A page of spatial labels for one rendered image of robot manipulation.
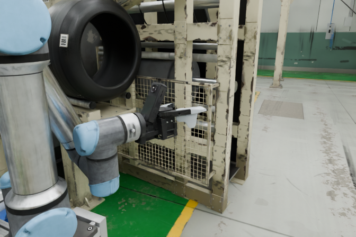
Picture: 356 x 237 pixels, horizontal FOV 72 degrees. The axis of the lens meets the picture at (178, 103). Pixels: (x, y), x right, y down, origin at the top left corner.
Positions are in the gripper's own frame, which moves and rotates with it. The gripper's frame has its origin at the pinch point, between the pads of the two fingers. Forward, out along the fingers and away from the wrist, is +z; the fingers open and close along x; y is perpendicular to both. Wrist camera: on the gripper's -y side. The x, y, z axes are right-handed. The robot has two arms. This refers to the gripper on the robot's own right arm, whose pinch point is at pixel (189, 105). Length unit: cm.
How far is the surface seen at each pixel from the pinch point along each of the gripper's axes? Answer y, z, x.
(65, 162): 51, -9, -129
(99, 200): 89, 10, -127
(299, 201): 104, 132, -25
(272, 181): 100, 142, -54
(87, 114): 10, -6, -78
